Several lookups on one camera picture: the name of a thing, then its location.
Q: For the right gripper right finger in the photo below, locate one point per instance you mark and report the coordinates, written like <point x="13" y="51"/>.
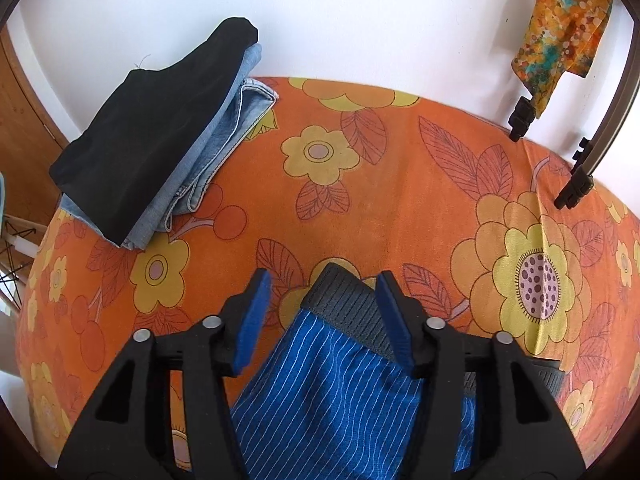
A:
<point x="519" y="430"/>

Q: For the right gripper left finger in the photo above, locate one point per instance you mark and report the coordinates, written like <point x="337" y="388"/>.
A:
<point x="124" y="430"/>

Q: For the blue striped boxer shorts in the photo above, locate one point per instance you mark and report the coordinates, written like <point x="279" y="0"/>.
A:
<point x="331" y="402"/>

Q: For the orange floral bed sheet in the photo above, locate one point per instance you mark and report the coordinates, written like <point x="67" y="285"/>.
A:
<point x="371" y="180"/>

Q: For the black folded garment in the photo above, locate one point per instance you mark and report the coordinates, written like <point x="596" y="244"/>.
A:
<point x="145" y="127"/>

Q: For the light blue chair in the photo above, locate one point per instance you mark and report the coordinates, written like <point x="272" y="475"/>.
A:
<point x="20" y="240"/>

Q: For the wooden door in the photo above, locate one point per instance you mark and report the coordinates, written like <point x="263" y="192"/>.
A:
<point x="30" y="143"/>

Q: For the light blue folded jeans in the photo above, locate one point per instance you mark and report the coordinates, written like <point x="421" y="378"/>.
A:
<point x="247" y="102"/>

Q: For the orange patterned scarf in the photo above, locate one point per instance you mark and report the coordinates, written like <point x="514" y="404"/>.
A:
<point x="562" y="36"/>

